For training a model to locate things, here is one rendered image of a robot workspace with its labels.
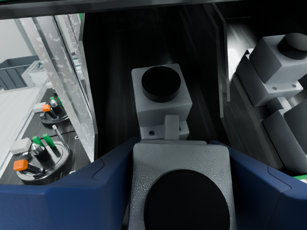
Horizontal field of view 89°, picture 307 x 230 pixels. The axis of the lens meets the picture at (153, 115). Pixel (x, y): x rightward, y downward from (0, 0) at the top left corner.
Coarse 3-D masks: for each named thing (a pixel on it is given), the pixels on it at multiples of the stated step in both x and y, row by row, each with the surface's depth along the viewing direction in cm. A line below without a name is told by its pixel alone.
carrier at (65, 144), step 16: (16, 144) 51; (32, 144) 42; (48, 144) 48; (64, 144) 48; (80, 144) 52; (16, 160) 48; (32, 160) 45; (48, 160) 45; (64, 160) 45; (80, 160) 47; (16, 176) 44; (32, 176) 41; (48, 176) 41; (64, 176) 43
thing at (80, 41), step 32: (96, 32) 20; (128, 32) 26; (160, 32) 26; (192, 32) 20; (96, 64) 18; (128, 64) 22; (160, 64) 22; (192, 64) 22; (96, 96) 16; (128, 96) 20; (192, 96) 20; (96, 128) 15; (128, 128) 18; (192, 128) 18; (224, 128) 15
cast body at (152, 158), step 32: (160, 160) 7; (192, 160) 7; (224, 160) 7; (160, 192) 6; (192, 192) 6; (224, 192) 6; (128, 224) 6; (160, 224) 5; (192, 224) 5; (224, 224) 5
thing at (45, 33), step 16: (48, 16) 11; (64, 16) 25; (32, 32) 11; (48, 32) 12; (48, 48) 13; (64, 48) 13; (48, 64) 13; (64, 64) 13; (80, 64) 29; (64, 80) 14; (64, 96) 15; (80, 96) 15; (80, 112) 16; (80, 128) 17
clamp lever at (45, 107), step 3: (42, 105) 54; (45, 105) 54; (48, 105) 54; (42, 108) 53; (45, 108) 53; (48, 108) 54; (45, 111) 54; (48, 111) 55; (51, 111) 56; (48, 114) 56; (51, 114) 57; (54, 114) 58; (54, 117) 59
